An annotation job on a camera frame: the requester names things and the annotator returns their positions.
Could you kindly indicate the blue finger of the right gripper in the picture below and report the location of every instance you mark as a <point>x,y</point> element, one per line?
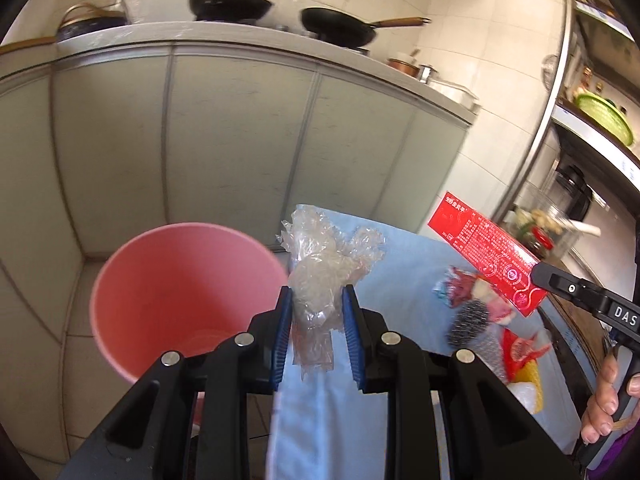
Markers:
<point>541,274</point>

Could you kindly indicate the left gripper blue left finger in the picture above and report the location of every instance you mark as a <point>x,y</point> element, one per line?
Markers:
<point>283,313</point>

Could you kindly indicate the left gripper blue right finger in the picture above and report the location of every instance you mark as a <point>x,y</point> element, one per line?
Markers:
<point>355,330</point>

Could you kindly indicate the red cardboard box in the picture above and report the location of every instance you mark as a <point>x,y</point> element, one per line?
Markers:
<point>504,263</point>

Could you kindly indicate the clear plastic wrap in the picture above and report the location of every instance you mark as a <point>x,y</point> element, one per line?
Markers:
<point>324,260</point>

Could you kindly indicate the red plastic snack bag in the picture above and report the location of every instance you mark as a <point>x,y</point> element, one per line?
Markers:
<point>519,351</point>

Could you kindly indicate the dark steel wool scrubber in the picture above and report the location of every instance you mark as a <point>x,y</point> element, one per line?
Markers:
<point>472,319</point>

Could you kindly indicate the yellow mesh sponge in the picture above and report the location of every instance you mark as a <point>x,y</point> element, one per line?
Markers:
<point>526,386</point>

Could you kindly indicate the pink plastic trash bucket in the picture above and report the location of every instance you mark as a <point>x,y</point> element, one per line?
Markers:
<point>185,287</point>

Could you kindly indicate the grey kitchen cabinet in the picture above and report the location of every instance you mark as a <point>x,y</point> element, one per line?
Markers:
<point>107,135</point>

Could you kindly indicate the person's right hand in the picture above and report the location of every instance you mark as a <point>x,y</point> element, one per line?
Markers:
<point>597,420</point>

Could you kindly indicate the clear container with vegetables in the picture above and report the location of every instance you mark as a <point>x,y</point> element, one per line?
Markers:
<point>542,227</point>

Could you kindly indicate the metal storage rack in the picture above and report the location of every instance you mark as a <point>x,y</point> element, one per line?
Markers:
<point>589,130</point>

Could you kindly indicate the crumpled red white wrapper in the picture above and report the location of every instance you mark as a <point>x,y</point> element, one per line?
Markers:
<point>458,286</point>

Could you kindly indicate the black blender jug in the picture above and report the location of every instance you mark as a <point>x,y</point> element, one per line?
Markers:
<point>570,192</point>

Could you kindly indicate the light blue floral tablecloth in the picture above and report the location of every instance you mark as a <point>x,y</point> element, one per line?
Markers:
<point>421,415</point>

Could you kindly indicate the green plastic basket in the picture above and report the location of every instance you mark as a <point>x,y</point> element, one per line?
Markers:
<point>606,115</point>

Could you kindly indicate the white rectangular box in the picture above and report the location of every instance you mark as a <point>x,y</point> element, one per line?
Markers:
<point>457,93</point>

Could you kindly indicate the small steel pot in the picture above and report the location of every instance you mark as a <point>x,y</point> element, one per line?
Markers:
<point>426,73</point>

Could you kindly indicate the copper pot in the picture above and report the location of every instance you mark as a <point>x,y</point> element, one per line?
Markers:
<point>405,62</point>

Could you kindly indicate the black wok with lid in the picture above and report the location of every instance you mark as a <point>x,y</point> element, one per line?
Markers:
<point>230,11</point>

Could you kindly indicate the dark pan with gold rim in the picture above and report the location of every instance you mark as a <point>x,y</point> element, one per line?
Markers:
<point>83,18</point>

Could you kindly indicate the black wok wooden handle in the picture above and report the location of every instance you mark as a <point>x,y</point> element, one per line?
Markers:
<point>346,31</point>

